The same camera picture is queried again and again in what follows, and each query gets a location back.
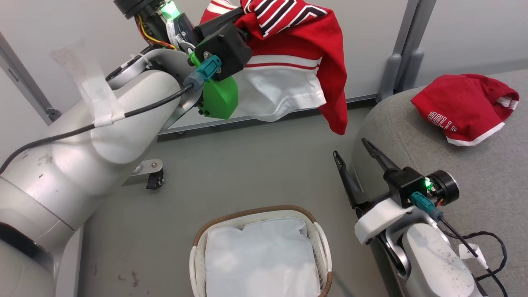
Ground white tape strip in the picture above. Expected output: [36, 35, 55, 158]
[50, 40, 125, 128]

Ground red basketball shorts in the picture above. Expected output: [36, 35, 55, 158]
[410, 74, 520, 146]

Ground grey fabric sofa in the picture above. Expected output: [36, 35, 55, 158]
[351, 69, 528, 297]

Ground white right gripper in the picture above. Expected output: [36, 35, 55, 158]
[333, 138, 414, 245]

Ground black caster wheel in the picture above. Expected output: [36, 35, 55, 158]
[146, 169, 165, 190]

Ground white cable tag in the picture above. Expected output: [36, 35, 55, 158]
[459, 243, 488, 269]

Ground grey partition foot bar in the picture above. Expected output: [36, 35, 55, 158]
[377, 54, 403, 103]
[398, 49, 425, 93]
[131, 159, 163, 177]

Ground white basket liner cloth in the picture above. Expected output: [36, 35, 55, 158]
[204, 217, 322, 297]

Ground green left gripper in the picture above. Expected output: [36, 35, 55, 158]
[189, 7, 245, 120]

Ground red basketball jersey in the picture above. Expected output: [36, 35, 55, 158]
[200, 0, 348, 136]

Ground grey partition post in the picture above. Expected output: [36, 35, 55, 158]
[394, 0, 438, 93]
[0, 31, 62, 124]

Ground white wicker-rim laundry basket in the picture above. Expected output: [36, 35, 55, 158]
[189, 205, 333, 297]

